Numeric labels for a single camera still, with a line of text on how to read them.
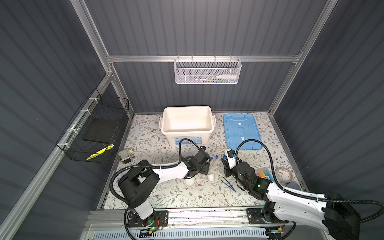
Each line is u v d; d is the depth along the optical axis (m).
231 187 0.83
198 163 0.68
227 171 0.71
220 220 0.74
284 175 0.87
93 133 0.70
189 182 0.84
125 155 0.92
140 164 0.48
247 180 0.61
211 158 0.95
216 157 0.96
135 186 0.47
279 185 0.55
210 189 0.83
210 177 0.84
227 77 0.91
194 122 1.08
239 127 1.11
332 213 0.42
